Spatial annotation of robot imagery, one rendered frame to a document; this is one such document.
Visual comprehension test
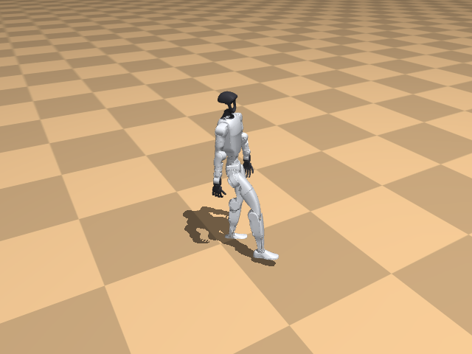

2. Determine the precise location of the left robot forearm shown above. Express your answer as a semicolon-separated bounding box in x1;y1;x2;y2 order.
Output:
241;139;251;160

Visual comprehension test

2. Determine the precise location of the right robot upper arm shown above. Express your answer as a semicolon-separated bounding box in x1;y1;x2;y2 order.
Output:
215;123;228;161

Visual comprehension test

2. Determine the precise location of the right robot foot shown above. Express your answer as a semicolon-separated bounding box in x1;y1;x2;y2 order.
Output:
253;249;279;260

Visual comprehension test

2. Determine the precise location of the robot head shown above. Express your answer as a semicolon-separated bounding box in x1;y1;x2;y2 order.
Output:
218;91;237;119

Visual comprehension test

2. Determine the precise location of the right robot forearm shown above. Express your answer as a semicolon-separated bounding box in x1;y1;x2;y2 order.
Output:
213;153;223;184

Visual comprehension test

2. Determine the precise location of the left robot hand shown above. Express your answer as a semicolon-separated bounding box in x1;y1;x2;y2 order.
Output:
243;155;254;178

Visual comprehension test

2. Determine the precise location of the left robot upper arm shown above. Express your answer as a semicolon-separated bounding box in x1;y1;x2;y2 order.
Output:
235;113;248;143

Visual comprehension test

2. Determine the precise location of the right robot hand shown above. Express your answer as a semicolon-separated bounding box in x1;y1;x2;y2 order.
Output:
212;178;226;198

